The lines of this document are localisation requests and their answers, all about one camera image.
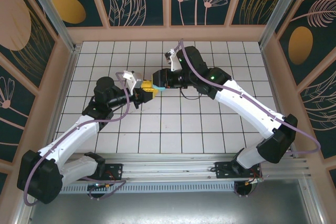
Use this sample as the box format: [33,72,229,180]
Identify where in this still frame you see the grey metal sheet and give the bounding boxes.
[15,179,323,224]

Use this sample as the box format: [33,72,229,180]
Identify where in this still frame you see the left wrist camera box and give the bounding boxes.
[122,70,145,94]

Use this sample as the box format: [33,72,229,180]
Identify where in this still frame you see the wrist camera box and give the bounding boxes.
[164,48,182,72]
[122,70,145,94]

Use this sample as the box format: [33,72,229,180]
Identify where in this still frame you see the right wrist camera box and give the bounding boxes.
[164,48,182,72]

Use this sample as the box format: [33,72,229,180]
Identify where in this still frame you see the thin black cable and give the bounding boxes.
[180,87,203,101]

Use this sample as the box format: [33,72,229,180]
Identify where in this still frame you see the aluminium table edge rail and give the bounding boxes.
[259,45,300,159]
[46,47,81,156]

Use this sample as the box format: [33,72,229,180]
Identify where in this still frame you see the aluminium arm base rail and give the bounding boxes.
[52,152,313,184]

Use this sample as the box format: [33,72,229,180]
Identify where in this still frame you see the wall art panel orange oval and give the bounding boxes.
[27,0,105,28]

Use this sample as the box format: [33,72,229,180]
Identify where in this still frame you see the aluminium frame post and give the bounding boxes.
[258,0,308,50]
[20,0,79,53]

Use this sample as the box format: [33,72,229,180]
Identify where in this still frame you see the slotted grey cable duct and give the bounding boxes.
[59,183,237,194]

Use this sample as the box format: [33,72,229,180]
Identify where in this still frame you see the small controller board with wires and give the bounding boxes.
[244,176,264,187]
[88,181,114,192]

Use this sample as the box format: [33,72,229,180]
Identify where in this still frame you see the wall art panel single flower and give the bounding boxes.
[0,61,37,163]

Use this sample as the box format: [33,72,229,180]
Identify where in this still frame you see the wall art panel feathery leaves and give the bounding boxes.
[275,0,336,88]

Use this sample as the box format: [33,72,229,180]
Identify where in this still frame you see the wall art panel big circle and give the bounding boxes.
[0,0,58,90]

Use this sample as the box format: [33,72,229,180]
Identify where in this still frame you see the wall art panel outlined leaves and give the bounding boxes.
[299,69,336,161]

